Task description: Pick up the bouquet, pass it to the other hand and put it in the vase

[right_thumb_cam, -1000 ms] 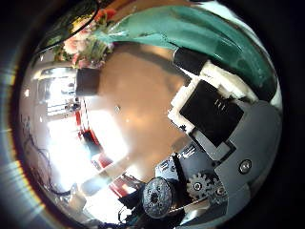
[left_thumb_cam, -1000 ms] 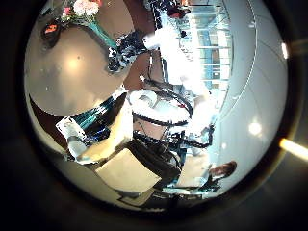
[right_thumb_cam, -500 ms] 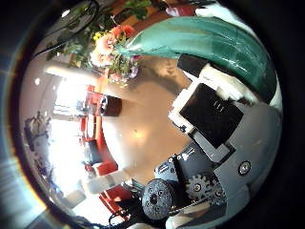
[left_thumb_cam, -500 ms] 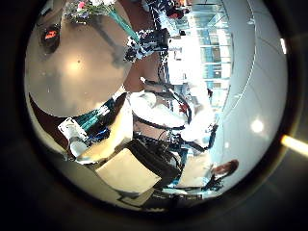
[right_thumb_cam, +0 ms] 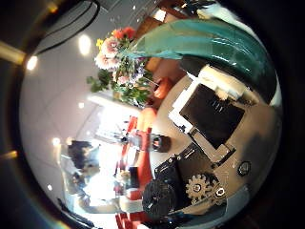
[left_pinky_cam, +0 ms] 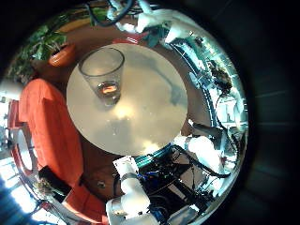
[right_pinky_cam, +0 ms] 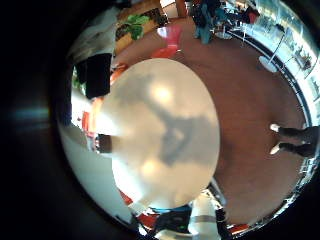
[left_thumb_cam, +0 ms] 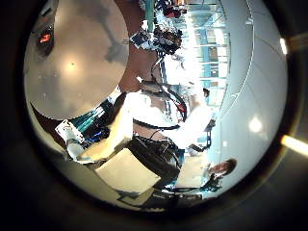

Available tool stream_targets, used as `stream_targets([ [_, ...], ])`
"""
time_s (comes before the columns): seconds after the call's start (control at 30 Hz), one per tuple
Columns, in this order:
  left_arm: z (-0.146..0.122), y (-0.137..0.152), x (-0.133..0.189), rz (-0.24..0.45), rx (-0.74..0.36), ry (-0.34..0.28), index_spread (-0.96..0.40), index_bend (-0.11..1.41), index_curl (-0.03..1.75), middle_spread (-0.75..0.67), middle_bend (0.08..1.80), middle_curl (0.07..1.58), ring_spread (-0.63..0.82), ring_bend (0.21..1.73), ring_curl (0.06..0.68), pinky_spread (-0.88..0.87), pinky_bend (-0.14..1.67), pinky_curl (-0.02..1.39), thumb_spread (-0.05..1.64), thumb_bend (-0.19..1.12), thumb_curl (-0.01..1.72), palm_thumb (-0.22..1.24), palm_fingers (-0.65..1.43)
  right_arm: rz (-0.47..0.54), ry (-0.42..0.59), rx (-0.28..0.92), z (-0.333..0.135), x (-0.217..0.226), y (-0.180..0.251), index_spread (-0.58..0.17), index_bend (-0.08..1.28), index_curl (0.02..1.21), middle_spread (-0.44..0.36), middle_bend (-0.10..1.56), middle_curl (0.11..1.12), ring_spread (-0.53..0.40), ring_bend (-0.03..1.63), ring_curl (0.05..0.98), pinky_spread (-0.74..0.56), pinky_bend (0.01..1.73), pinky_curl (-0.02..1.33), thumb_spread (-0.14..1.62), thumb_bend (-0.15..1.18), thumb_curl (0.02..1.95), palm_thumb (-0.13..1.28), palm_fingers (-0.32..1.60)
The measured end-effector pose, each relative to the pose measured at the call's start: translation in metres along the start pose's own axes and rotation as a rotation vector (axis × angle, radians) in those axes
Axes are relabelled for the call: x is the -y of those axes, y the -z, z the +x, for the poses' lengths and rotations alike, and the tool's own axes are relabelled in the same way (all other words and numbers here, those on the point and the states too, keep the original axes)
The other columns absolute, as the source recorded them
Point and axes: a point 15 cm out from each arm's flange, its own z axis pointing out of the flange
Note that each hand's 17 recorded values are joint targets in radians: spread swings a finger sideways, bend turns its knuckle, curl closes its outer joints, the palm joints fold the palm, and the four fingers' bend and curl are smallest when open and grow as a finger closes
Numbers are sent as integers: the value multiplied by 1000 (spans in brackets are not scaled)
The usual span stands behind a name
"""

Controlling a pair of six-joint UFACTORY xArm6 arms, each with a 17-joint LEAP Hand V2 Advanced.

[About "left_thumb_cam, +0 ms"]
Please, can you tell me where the person with white shirt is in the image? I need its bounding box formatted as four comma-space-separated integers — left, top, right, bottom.
205, 157, 239, 181

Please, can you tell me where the blue framed window wall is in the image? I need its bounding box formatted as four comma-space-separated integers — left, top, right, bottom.
182, 0, 232, 107

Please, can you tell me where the teal table base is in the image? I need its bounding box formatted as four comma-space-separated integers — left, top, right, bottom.
68, 104, 114, 136

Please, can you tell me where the black vase red inside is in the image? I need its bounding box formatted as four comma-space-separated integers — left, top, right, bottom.
34, 25, 56, 59

